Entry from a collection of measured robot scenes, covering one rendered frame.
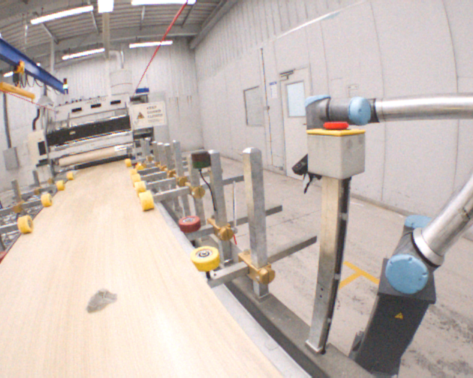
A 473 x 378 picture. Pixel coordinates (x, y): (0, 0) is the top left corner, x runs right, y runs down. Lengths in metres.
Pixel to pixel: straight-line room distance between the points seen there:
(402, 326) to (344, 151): 0.93
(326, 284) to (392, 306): 0.63
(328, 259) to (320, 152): 0.19
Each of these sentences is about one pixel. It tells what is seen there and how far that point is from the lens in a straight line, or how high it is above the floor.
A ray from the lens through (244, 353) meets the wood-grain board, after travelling 0.42.
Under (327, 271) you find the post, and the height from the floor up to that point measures 0.97.
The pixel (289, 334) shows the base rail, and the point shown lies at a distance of 0.69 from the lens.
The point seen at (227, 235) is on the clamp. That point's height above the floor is 0.84.
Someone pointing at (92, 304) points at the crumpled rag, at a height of 0.91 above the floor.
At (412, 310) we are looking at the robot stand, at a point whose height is 0.53.
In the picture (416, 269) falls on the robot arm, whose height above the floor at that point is 0.82.
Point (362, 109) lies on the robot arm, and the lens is 0.76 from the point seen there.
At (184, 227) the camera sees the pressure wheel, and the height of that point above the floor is 0.89.
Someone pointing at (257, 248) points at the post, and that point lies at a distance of 0.66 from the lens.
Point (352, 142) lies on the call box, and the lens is 0.37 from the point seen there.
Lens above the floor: 1.25
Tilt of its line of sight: 17 degrees down
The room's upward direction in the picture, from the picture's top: 6 degrees counter-clockwise
